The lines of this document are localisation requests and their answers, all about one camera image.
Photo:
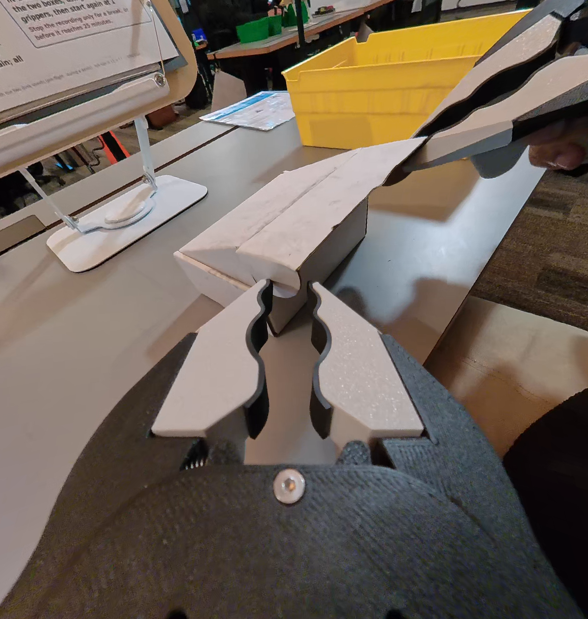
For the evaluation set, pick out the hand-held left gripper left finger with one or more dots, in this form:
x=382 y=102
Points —
x=211 y=382

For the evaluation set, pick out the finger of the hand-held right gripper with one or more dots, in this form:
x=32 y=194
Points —
x=492 y=121
x=516 y=48

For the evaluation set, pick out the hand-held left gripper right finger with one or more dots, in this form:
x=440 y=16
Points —
x=371 y=382

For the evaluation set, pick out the white cardboard mailer box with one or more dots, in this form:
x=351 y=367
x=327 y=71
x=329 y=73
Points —
x=323 y=193

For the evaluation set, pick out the grey desk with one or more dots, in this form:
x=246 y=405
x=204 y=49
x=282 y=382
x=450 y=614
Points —
x=81 y=338

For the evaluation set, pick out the person's right hand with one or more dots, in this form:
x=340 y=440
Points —
x=564 y=150

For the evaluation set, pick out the yellow plastic bin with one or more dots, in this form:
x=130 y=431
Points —
x=352 y=116

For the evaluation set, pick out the long wooden table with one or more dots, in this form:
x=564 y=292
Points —
x=284 y=41

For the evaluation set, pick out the green plastic bin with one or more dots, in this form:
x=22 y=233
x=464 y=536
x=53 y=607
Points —
x=294 y=14
x=253 y=31

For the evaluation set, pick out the person's black sweater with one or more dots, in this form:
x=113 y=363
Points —
x=564 y=507

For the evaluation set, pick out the blue white paper sheet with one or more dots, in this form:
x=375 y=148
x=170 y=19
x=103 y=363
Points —
x=255 y=111

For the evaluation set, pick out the printed instruction sheet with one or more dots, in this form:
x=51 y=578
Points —
x=57 y=58

